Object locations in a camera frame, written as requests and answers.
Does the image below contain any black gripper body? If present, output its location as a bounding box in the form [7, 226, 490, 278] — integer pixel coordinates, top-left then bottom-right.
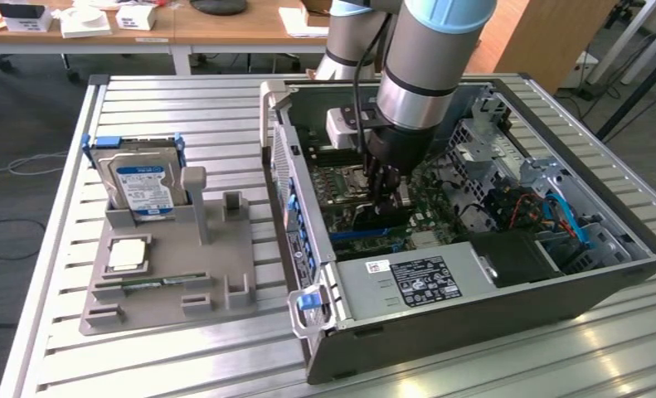
[365, 126, 438, 173]

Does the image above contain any graphics card with black shroud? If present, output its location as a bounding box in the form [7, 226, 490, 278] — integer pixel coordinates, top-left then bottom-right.
[327, 201, 415, 235]

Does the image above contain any CPU socket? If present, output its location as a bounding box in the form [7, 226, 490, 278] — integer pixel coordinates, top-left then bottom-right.
[338, 164, 374, 204]

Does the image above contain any green motherboard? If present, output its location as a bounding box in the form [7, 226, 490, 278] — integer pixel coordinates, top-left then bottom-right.
[305, 140, 473, 262]

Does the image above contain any blue expansion slot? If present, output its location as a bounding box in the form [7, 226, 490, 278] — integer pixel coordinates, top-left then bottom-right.
[330, 229, 394, 245]

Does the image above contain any black expansion slot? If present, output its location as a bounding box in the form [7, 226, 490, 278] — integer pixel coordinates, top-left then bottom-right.
[333, 242, 405, 256]

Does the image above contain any perforated metal drive cage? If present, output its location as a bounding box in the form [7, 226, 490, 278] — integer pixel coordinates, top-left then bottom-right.
[449, 118, 534, 216]

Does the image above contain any grey power supply unit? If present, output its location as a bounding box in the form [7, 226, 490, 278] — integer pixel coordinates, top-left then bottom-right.
[335, 242, 498, 320]

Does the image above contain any black air shroud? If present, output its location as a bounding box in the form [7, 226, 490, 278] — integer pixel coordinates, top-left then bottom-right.
[469, 230, 565, 289]

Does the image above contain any blue case latch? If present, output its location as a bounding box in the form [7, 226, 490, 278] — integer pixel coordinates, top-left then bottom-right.
[297, 289, 322, 312]

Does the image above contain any open dark grey PC case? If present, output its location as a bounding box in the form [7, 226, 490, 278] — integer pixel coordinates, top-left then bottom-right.
[258, 78, 656, 385]

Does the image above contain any brown cardboard box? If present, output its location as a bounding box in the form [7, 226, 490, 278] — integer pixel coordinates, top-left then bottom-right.
[299, 0, 334, 17]

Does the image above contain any white floor box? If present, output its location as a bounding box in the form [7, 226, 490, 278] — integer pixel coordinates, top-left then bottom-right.
[559, 51, 601, 90]

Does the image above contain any wooden cabinet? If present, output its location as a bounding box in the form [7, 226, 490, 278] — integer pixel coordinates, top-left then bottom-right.
[465, 0, 621, 95]

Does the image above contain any metal disk bay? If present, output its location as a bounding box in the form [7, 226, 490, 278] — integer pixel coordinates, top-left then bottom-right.
[521, 157, 647, 274]

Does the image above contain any wooden desk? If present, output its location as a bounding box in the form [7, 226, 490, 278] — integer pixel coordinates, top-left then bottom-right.
[0, 0, 178, 75]
[173, 0, 483, 75]

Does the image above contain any hard disk with blue label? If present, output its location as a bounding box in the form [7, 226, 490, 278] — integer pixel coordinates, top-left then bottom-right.
[95, 151, 190, 223]

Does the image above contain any black slanted pole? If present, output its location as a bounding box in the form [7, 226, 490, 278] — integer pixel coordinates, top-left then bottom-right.
[595, 53, 656, 142]

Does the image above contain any black monitor base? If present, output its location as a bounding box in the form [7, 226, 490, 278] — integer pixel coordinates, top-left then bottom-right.
[189, 0, 250, 17]

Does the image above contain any silver CPU chip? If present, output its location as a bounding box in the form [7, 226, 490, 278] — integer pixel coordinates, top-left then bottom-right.
[109, 240, 147, 273]

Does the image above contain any grey plastic parts rack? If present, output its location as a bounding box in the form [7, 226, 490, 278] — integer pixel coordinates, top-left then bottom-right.
[78, 165, 258, 337]

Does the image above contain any blue disk caddy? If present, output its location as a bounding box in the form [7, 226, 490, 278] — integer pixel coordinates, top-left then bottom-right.
[82, 132, 189, 171]

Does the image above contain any small white printed box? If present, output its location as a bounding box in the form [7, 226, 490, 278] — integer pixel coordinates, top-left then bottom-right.
[115, 4, 159, 31]

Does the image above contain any white box with round disc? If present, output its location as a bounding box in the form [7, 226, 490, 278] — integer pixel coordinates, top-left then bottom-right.
[59, 6, 114, 39]

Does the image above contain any white box with dark lid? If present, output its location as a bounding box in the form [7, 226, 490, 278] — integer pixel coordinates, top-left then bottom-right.
[0, 3, 53, 32]

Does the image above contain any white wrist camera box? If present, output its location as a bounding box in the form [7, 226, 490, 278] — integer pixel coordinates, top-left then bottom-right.
[325, 106, 385, 148]

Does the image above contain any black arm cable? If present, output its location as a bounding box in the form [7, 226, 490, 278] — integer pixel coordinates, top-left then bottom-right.
[353, 12, 395, 155]

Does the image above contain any red wire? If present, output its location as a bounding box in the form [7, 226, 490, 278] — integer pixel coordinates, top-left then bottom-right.
[513, 194, 545, 227]

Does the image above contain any blue wire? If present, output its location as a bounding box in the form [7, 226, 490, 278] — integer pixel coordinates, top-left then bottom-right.
[546, 193, 593, 250]

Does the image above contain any white table frame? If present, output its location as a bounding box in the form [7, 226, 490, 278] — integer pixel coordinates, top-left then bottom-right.
[587, 0, 656, 118]

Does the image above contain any white floor cable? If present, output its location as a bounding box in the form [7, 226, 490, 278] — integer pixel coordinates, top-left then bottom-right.
[0, 148, 73, 175]

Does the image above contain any black floor cable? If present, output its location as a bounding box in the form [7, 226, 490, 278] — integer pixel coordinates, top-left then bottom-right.
[0, 219, 47, 260]

